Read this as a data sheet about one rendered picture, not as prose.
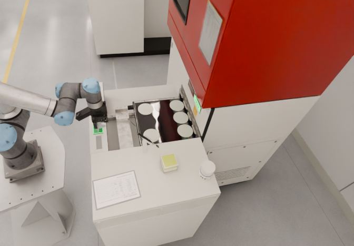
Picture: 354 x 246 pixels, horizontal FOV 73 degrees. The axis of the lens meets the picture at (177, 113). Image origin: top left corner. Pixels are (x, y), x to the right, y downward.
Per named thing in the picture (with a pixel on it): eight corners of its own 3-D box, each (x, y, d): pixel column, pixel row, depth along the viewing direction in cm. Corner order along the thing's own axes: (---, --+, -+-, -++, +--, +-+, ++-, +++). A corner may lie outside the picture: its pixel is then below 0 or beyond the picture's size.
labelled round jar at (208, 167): (208, 167, 129) (213, 159, 122) (213, 179, 125) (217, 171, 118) (196, 169, 127) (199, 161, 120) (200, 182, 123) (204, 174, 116)
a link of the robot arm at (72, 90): (51, 96, 103) (78, 96, 105) (56, 78, 110) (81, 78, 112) (56, 108, 110) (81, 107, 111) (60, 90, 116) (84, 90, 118)
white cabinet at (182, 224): (165, 140, 252) (173, 84, 190) (191, 239, 194) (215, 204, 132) (102, 150, 236) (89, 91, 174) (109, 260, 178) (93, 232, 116)
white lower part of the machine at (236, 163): (219, 118, 281) (242, 62, 219) (249, 183, 232) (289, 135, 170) (161, 126, 264) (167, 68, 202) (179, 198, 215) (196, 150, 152)
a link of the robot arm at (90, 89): (80, 76, 111) (100, 76, 112) (85, 92, 119) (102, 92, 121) (78, 87, 106) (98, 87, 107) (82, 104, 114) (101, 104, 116)
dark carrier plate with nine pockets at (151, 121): (183, 98, 170) (183, 97, 170) (197, 137, 150) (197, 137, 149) (134, 103, 162) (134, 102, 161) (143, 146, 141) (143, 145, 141)
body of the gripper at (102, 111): (108, 123, 129) (106, 108, 120) (91, 125, 127) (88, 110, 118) (107, 112, 134) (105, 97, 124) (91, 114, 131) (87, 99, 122)
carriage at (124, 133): (127, 109, 163) (127, 106, 161) (134, 155, 141) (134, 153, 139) (115, 110, 161) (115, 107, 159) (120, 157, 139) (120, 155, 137)
